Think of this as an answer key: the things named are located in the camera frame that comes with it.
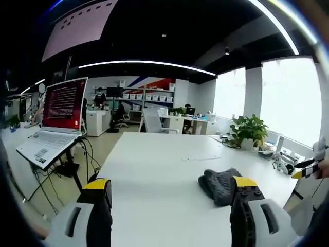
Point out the grey towel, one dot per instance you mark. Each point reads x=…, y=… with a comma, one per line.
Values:
x=218, y=184

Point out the black monitor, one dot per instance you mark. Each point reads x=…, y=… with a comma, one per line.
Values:
x=114, y=91

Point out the long ceiling light strip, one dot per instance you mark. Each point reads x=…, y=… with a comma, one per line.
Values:
x=277, y=24
x=146, y=64

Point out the small green plant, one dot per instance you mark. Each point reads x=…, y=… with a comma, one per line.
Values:
x=14, y=121

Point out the shelf with white bins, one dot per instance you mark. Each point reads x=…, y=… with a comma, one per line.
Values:
x=151, y=96

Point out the white laptop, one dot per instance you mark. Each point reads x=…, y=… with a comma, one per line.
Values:
x=61, y=113

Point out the black office chair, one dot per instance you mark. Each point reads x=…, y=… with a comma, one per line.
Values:
x=123, y=119

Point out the white controller device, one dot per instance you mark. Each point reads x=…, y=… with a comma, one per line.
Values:
x=281, y=164

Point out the black laptop stand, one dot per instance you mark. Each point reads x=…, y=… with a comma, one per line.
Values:
x=70, y=154

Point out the white standing device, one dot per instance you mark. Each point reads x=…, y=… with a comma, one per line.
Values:
x=279, y=145

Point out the white cabinet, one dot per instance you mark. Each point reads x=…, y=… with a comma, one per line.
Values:
x=97, y=122

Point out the white office chair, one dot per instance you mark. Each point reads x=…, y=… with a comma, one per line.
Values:
x=154, y=121

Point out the green potted plant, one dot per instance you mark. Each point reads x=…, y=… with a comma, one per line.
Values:
x=250, y=128

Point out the person's right hand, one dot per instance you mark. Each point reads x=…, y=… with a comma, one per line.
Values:
x=324, y=169

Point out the white plant pot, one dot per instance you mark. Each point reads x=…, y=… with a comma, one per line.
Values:
x=247, y=144

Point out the black ceiling spotlight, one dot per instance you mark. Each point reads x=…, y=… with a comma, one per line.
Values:
x=227, y=50

